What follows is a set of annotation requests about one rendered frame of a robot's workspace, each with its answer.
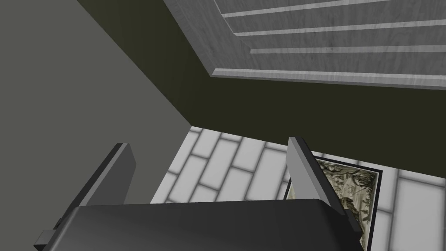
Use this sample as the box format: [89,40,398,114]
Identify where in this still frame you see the grey wooden panelled door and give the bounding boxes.
[163,0,446,91]

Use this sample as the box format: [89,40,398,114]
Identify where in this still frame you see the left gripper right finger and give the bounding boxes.
[286,136,363,234]

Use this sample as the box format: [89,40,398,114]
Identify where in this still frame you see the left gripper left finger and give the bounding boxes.
[64,142,137,222]

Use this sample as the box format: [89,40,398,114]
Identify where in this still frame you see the black framed wall picture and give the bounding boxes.
[283,156,384,251]

